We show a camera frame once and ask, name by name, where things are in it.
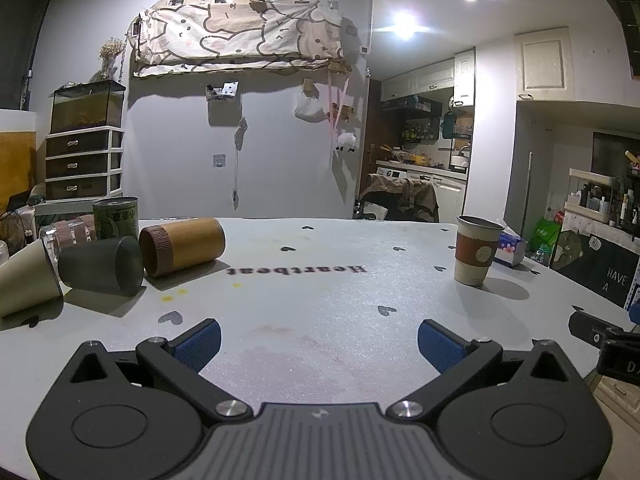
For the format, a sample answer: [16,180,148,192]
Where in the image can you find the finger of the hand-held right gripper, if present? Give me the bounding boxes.
[568,311,626,347]

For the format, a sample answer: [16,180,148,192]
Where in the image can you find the grey hanging cord toy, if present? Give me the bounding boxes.
[232,116,249,210]

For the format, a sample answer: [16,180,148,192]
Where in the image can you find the white plastic bag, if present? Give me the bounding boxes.
[293,92,326,122]

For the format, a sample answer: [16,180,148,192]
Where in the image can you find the white washing machine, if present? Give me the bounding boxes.
[374,160,467,222]

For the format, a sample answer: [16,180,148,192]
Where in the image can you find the dried flower bunch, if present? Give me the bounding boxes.
[98,36,127,82]

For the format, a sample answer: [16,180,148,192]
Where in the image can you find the shelf of bottles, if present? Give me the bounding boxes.
[564,149,640,228]

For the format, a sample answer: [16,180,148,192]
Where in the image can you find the white plastic drawer unit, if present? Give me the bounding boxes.
[44,126,125,203]

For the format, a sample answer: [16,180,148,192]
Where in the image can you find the green shopping bag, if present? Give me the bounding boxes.
[530,216,564,262]

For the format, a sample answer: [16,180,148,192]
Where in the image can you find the yellow wooden board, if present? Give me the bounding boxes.
[0,130,39,216]

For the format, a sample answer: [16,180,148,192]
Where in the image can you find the beige cup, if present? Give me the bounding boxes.
[0,239,65,319]

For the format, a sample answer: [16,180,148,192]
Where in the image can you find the clear acrylic holder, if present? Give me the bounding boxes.
[39,214,97,263]

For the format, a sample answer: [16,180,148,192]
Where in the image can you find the metal wall bracket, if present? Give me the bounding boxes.
[205,81,239,103]

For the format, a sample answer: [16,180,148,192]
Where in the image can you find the glass fish tank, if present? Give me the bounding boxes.
[49,79,127,134]

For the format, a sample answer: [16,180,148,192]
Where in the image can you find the white mop pole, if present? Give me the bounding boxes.
[521,152,534,241]

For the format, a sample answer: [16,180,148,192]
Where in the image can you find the green tin can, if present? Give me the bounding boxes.
[93,196,140,242]

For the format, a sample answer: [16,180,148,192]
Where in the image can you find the paper cup with brown sleeve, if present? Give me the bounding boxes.
[453,215,505,288]

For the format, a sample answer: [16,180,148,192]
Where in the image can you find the black printed cloth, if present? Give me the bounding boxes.
[549,229,640,310]

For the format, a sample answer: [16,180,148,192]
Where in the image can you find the floral tissue pack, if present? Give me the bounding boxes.
[494,227,529,267]

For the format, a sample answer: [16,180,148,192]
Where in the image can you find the kitchen upper cabinets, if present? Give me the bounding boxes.
[379,47,477,109]

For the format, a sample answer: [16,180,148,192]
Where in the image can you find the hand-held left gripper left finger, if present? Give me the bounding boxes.
[64,318,254,423]

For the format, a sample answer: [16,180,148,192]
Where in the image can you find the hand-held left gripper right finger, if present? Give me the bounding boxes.
[386,318,577,422]

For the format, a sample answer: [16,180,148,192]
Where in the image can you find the brown bamboo cup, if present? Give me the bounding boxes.
[138,217,227,279]

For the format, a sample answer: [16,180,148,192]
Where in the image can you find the white wall cabinet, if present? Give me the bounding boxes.
[513,27,572,102]

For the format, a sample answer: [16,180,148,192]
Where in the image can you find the chair draped with clothes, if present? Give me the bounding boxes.
[356,172,441,224]

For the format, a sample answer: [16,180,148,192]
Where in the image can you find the dark grey cup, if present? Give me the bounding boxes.
[57,236,146,297]

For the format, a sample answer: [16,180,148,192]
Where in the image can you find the printed blanket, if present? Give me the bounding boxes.
[131,0,347,79]

